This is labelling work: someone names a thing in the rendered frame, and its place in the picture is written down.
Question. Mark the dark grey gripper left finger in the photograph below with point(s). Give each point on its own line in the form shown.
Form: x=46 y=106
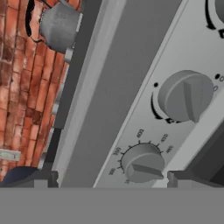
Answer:
x=46 y=179

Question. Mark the large grey stove knob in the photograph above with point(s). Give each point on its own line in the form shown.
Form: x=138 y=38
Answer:
x=220 y=10
x=186 y=96

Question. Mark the grey oven temperature knob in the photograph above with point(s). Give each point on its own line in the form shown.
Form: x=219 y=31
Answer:
x=143 y=164

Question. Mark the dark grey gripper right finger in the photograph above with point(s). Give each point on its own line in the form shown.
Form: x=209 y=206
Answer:
x=176 y=180

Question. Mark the pale grey wall socket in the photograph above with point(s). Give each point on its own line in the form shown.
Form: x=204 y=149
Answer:
x=10 y=155

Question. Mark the dark blue round object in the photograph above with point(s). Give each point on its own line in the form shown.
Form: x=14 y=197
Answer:
x=20 y=173

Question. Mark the grey stove with hob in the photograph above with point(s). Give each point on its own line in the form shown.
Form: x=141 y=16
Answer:
x=122 y=73

